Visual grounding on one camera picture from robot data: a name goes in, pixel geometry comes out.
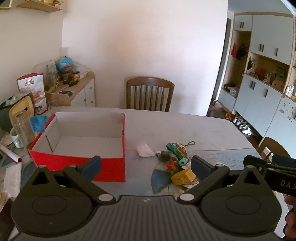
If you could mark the person's right hand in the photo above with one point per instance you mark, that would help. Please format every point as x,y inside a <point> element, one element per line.
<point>291,215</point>

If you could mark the white wood-topped sideboard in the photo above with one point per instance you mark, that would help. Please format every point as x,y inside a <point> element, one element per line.
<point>89,90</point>

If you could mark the orange flower toy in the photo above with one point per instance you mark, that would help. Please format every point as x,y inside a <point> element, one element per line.
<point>171,165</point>

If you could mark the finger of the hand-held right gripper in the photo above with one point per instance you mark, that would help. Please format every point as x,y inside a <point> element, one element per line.
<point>281,158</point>
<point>254,160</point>

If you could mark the dark jar with black lid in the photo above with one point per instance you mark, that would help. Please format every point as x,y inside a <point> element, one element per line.
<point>64,77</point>

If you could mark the wooden wall shelf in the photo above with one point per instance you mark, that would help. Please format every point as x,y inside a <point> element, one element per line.
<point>44,6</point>

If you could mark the blue snack packet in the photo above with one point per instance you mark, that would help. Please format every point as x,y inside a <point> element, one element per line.
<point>64,63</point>

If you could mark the red cardboard box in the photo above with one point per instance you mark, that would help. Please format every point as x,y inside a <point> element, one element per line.
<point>111,169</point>

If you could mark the brown wooden slatted chair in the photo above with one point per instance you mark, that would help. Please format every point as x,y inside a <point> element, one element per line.
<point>150,81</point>
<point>272,146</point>

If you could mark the pale refrigerator with magnets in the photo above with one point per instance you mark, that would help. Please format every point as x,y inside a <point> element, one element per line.
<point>284,125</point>

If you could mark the white tissue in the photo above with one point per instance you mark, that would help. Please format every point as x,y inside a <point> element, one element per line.
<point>144,150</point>

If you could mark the pale blue cabinet unit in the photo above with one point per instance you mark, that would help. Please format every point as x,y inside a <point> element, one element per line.
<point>261,30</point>

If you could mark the grey bag on shelf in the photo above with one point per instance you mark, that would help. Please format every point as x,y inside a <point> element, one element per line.
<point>234,90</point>

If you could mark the row of shoes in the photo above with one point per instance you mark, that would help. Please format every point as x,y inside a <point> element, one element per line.
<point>241,125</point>

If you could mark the white paper towel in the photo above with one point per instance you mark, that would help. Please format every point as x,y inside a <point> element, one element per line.
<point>12,178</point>

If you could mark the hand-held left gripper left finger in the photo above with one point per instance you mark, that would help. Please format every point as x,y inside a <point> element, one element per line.
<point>92,166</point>

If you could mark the pale green mug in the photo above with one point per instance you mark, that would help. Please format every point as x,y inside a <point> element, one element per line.
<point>14,139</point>

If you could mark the small green toy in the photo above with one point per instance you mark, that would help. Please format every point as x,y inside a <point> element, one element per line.
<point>183,161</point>

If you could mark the black hanging garment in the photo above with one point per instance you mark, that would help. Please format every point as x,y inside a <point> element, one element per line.
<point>241,52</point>

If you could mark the red and white food bag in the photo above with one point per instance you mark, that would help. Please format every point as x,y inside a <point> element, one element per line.
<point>32,92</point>

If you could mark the yellow tissue box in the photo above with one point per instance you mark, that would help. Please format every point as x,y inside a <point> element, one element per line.
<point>22,104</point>

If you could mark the white floor bowl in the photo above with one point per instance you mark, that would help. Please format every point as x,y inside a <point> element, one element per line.
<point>217,104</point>

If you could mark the jar with orange label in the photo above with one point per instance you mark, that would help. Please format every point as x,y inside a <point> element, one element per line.
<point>76,76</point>

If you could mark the red hanging cloth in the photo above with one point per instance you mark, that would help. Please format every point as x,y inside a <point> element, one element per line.
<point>234,51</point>

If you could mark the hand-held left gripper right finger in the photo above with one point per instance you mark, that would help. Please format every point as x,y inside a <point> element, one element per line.
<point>200,165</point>

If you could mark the clear packet of dark leaves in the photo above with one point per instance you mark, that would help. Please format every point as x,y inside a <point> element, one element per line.
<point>165,155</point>

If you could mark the clear plastic container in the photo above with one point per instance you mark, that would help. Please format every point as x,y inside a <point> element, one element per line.
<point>44,69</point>

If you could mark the clear plastic jar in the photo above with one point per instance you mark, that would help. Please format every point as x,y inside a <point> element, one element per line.
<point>22,132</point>

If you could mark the small yellow box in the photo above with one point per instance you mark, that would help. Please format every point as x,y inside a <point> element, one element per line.
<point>182,177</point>

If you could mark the clear plastic bags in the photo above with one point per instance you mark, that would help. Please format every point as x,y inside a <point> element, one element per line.
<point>81,68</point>

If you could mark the rolled white paper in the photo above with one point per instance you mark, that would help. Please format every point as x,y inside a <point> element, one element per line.
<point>10,154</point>

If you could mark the blue plastic bag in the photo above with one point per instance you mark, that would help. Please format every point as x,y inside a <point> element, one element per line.
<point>40,122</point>

